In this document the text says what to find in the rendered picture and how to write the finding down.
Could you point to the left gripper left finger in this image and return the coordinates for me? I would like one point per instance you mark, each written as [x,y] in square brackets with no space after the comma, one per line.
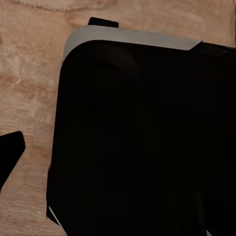
[12,147]

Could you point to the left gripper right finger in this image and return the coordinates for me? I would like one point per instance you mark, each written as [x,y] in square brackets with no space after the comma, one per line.
[228,146]

